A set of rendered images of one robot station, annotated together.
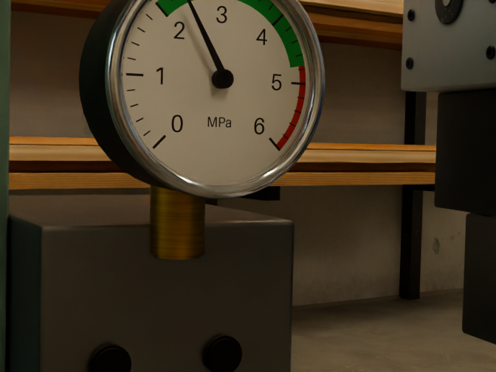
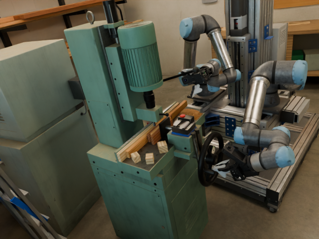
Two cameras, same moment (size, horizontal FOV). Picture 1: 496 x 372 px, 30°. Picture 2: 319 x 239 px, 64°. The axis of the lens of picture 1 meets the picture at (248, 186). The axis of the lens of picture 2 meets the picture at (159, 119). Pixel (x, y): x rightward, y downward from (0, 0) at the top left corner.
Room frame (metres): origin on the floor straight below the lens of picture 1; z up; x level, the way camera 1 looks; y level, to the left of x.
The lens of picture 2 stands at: (-0.84, 0.84, 1.66)
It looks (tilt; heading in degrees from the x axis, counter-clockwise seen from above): 28 degrees down; 336
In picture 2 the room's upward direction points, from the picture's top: 10 degrees counter-clockwise
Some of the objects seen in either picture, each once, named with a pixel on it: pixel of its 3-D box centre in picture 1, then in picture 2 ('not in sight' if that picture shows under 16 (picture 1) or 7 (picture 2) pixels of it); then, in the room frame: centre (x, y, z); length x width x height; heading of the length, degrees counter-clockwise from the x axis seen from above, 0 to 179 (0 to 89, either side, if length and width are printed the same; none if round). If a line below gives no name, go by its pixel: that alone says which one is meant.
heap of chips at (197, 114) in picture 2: not in sight; (189, 112); (0.36, 0.08, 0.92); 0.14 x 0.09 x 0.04; 27
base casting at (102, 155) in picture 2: not in sight; (144, 148); (0.44, 0.40, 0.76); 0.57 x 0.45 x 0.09; 27
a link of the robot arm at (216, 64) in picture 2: not in sight; (211, 67); (0.36, -0.12, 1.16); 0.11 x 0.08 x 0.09; 117
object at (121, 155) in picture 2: not in sight; (153, 128); (0.35, 0.35, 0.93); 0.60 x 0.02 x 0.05; 117
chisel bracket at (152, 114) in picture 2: not in sight; (149, 113); (0.35, 0.35, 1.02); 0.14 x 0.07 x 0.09; 27
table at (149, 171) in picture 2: not in sight; (173, 140); (0.23, 0.29, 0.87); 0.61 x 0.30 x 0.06; 117
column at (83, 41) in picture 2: not in sight; (108, 87); (0.59, 0.48, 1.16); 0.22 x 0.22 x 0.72; 27
